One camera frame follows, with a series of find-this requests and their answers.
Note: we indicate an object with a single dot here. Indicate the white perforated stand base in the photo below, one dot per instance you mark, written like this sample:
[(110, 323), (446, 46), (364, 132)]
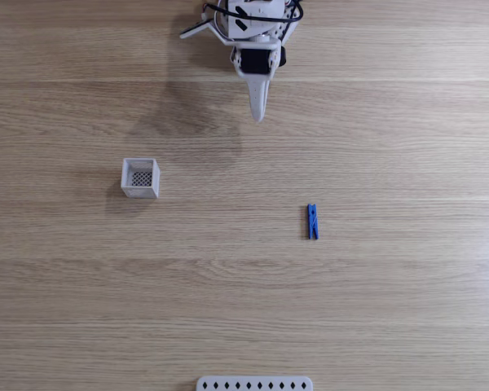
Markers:
[(254, 385)]

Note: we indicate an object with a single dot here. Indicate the blue clothes peg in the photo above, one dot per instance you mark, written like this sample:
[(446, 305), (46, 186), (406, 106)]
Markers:
[(313, 222)]

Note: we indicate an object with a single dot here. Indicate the small white lattice crate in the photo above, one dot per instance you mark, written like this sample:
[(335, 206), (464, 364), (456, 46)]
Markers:
[(140, 179)]

